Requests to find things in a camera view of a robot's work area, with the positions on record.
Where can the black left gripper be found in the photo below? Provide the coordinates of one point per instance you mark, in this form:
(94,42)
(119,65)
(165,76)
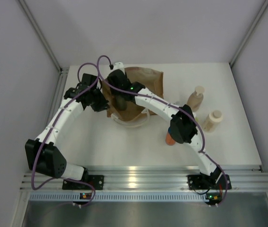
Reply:
(102,105)

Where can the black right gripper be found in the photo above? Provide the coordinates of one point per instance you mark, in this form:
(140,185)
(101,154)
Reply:
(112,90)

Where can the olive bottle beige cap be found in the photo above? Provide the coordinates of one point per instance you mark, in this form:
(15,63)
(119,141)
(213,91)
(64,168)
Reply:
(121,103)

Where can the beige round pump bottle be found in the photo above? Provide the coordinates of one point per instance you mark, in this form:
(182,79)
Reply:
(196,98)

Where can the orange bottle blue cap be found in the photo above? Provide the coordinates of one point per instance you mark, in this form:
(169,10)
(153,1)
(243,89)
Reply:
(169,140)

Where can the cream pump bottle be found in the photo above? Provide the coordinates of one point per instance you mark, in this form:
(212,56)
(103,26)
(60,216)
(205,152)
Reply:
(213,119)

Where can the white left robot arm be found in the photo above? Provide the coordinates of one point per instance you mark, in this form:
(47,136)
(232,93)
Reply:
(43,153)

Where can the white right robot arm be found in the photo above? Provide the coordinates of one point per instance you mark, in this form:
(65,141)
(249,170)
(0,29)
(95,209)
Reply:
(183,126)

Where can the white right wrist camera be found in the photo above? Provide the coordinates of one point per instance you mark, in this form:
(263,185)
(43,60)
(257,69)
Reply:
(119,66)

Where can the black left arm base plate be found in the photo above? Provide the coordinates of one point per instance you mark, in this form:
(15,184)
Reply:
(95,181)

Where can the left aluminium frame post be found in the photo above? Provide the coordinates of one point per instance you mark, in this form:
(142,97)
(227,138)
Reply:
(40,35)

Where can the aluminium frame post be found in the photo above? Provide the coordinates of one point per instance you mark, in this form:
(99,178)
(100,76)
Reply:
(249,33)
(40,35)

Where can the perforated grey cable duct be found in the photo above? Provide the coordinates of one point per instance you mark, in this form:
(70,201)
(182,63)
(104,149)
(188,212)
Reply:
(121,196)

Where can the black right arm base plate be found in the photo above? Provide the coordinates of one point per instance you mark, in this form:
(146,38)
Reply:
(204,182)

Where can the right aluminium frame post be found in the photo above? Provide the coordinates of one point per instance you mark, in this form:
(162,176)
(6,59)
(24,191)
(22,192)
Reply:
(249,33)

